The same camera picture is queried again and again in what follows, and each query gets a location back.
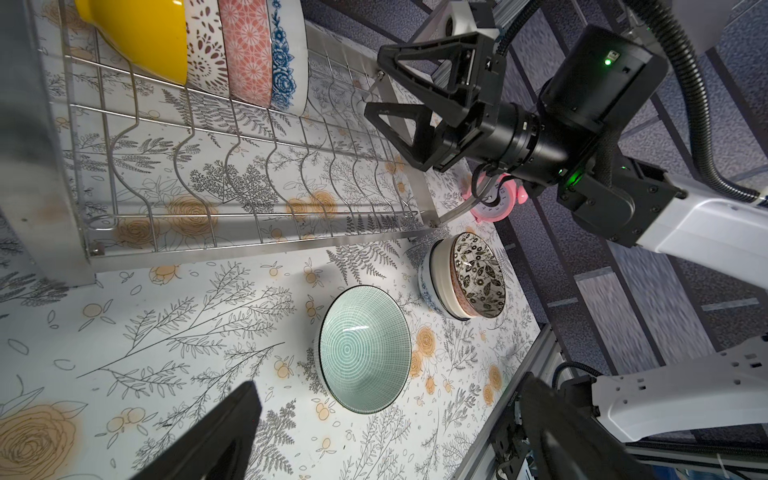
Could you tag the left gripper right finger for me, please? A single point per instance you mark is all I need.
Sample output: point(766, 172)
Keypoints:
point(567, 444)

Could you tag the brown patterned bowl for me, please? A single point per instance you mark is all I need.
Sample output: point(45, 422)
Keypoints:
point(206, 56)

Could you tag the dark floral bowl stack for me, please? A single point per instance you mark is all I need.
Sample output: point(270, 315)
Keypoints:
point(461, 277)

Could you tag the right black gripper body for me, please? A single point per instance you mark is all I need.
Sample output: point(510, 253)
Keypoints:
point(475, 121)

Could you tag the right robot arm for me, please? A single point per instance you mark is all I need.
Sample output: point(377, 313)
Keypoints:
point(569, 142)

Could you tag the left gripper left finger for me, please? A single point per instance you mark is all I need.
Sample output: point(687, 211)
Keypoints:
point(218, 446)

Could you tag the yellow bowl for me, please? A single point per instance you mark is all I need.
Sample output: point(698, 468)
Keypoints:
point(149, 33)

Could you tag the floral tablecloth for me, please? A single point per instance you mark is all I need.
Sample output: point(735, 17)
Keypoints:
point(101, 382)

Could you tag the stainless steel dish rack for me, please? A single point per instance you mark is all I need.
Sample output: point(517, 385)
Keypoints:
point(106, 167)

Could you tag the aluminium front rail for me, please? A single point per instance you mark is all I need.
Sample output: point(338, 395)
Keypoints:
point(665, 454)

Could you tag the blue white patterned bowl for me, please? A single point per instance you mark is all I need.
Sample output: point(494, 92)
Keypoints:
point(290, 70)

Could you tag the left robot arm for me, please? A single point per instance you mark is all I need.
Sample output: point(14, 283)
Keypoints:
point(723, 389)

